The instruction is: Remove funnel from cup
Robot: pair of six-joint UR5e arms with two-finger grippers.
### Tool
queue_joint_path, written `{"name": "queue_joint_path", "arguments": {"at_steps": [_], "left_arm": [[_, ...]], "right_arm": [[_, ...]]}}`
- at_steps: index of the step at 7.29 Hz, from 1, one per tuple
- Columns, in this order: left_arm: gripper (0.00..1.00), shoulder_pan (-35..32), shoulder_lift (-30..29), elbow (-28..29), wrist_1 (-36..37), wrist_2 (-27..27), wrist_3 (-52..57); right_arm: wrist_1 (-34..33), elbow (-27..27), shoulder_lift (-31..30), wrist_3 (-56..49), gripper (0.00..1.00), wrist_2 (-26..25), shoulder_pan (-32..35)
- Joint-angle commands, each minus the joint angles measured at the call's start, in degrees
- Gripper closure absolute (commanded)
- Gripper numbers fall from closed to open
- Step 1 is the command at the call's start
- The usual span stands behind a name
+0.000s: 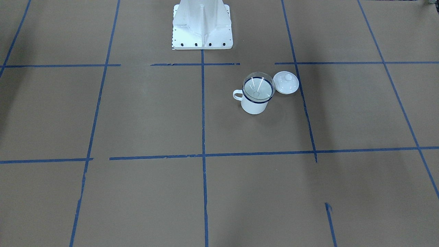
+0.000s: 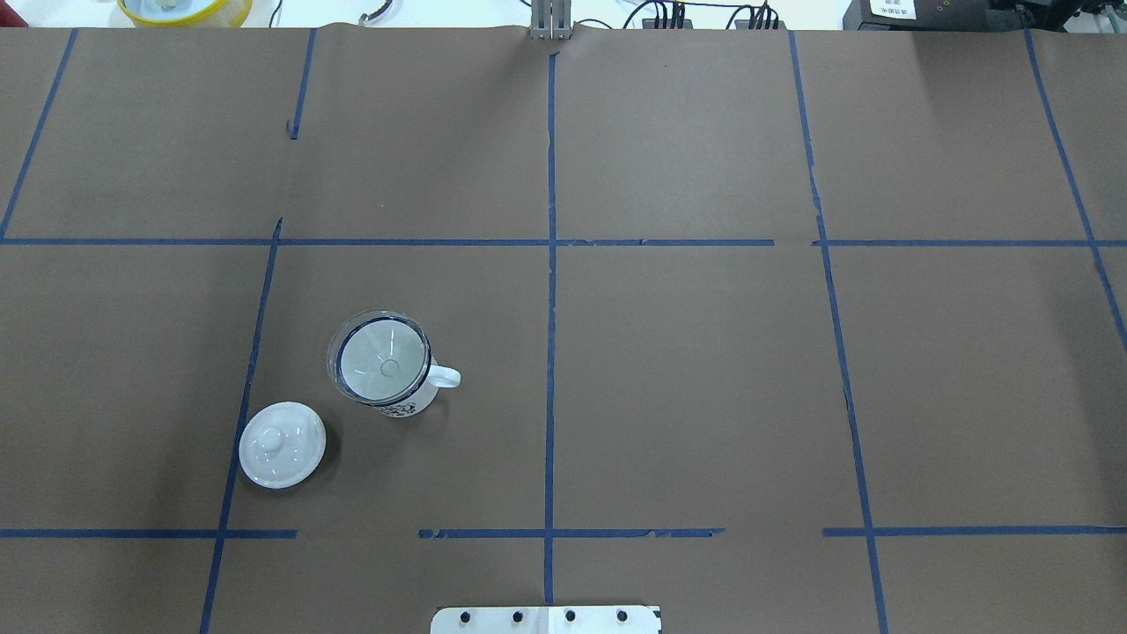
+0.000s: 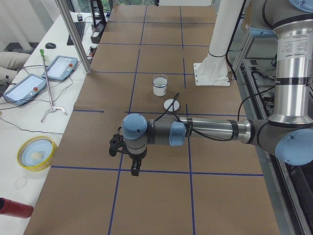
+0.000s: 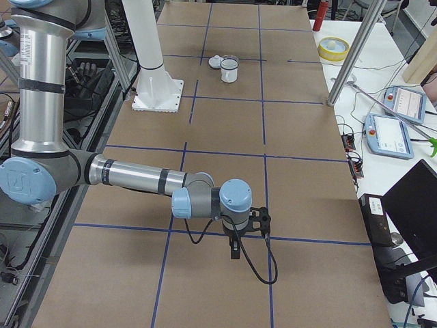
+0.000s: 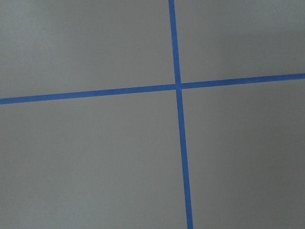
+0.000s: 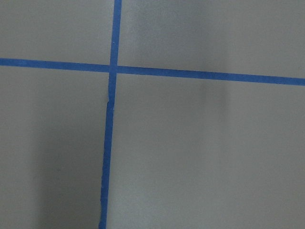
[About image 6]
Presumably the blue tape strip horizontal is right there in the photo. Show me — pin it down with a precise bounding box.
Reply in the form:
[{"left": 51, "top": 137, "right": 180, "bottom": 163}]
[{"left": 0, "top": 58, "right": 305, "bottom": 86}]

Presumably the blue tape strip vertical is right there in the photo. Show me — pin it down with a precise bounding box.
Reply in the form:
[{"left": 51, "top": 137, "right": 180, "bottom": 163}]
[{"left": 98, "top": 0, "right": 122, "bottom": 229}]

